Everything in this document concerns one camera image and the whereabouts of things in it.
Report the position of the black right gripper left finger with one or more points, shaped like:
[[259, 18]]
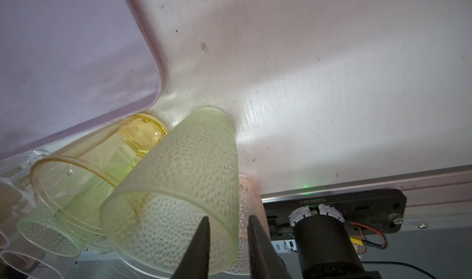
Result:
[[195, 262]]

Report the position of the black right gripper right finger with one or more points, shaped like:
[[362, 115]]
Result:
[[264, 261]]

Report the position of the pink dimpled cup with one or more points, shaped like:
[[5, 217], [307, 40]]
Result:
[[250, 204]]

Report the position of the pale green dimpled cup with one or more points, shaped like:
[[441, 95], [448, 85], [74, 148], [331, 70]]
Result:
[[152, 215]]

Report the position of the yellow clear plastic cup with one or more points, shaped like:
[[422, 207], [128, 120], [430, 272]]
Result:
[[74, 181]]

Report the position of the clear faceted glass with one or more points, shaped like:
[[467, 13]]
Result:
[[17, 195]]

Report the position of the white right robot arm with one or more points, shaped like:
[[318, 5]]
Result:
[[324, 250]]

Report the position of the lilac plastic tray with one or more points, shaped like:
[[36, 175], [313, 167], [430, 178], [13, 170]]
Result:
[[69, 66]]

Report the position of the light green dimpled cup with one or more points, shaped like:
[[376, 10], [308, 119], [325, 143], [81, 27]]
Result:
[[41, 228]]

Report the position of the aluminium front rail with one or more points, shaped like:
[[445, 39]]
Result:
[[423, 179]]

